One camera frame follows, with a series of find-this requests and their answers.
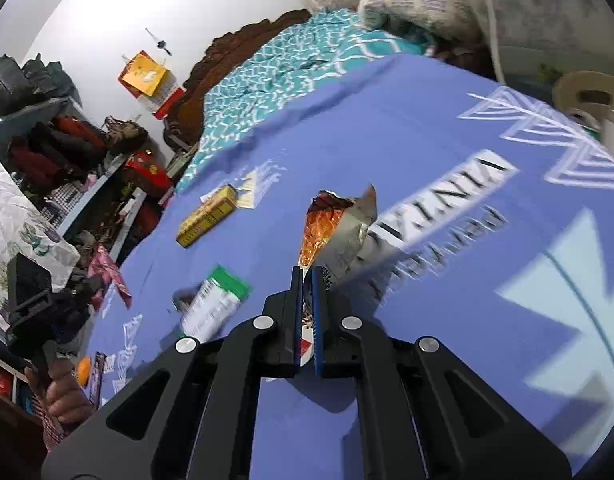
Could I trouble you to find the green white snack wrapper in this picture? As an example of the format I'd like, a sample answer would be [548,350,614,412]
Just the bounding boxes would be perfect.
[172,266,252,344]

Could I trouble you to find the silver orange chip bag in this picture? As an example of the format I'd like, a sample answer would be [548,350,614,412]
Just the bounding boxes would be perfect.
[298,184,377,366]

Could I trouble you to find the beige round trash bin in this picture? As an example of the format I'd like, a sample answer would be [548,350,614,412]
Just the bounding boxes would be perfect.
[552,70,614,156]

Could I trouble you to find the person's left hand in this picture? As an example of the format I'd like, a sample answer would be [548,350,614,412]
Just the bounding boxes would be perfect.
[25,359,93,428]

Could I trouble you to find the purple snack wrapper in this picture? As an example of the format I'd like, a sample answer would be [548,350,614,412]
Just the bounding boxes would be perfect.
[86,244,132,311]

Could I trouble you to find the cluttered storage shelf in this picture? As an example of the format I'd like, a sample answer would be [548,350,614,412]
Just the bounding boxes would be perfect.
[0,55,147,350]

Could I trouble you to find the blue patterned bed sheet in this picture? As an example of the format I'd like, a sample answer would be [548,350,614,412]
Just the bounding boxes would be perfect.
[89,54,614,471]

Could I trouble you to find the yellow cardboard box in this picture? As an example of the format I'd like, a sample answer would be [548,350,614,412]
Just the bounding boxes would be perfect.
[176,184,237,247]

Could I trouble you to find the dark wooden headboard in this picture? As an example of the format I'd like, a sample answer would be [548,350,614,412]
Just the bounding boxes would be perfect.
[162,9,311,152]

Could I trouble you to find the teal patterned quilt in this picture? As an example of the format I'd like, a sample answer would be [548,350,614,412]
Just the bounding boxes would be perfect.
[176,9,437,192]

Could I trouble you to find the grey checked pillow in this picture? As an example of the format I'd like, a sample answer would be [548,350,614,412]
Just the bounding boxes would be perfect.
[358,0,482,44]

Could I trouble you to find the clear plastic storage bin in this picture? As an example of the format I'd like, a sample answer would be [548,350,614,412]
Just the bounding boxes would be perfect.
[467,0,614,102]

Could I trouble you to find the yellow wall calendar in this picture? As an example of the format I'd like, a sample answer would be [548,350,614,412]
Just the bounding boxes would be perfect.
[118,50,184,119]

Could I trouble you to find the white charging cable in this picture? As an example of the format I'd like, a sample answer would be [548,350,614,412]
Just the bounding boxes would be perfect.
[474,0,509,86]

